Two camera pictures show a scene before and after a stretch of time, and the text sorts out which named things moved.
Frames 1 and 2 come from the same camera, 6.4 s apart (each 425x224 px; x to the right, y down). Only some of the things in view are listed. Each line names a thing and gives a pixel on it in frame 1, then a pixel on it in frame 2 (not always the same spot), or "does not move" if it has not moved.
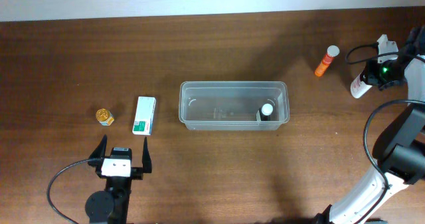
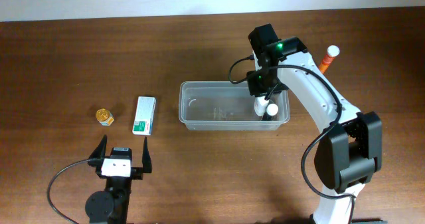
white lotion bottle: (358, 87) to (260, 104)
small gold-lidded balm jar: (105, 117) does not move
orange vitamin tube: (333, 51) does not move
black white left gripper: (138, 174) does not move
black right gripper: (416, 36) to (265, 89)
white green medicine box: (145, 111) does not move
